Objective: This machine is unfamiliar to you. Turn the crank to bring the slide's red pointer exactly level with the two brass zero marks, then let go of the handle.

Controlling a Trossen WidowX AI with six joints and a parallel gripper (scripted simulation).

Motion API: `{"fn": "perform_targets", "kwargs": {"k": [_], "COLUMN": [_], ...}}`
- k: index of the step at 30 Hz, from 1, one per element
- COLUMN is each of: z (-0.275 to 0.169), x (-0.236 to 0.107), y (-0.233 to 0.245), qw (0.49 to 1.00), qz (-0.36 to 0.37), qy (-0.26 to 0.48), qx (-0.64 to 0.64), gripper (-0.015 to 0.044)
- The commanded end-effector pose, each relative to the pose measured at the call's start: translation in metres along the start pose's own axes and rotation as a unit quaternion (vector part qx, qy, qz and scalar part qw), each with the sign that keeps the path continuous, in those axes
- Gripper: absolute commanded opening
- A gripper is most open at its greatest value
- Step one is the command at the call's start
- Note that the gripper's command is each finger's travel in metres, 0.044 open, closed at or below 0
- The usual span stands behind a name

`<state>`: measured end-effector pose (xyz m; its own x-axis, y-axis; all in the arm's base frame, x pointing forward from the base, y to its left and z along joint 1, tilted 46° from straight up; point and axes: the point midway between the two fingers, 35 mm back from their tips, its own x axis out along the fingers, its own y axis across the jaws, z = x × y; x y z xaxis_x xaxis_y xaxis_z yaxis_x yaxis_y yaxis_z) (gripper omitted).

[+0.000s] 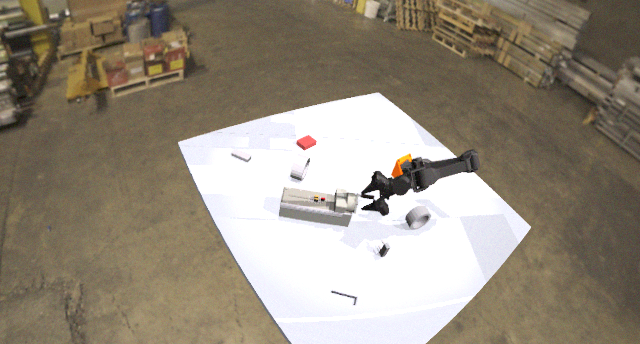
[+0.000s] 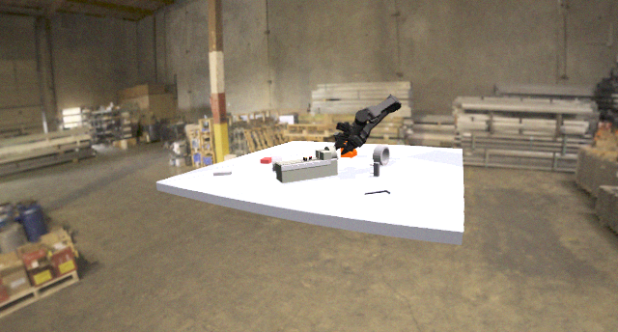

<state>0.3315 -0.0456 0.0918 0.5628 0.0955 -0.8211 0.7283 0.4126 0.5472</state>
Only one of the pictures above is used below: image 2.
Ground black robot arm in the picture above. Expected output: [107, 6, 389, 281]
[336, 95, 402, 146]

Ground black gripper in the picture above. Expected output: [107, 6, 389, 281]
[333, 124, 362, 155]

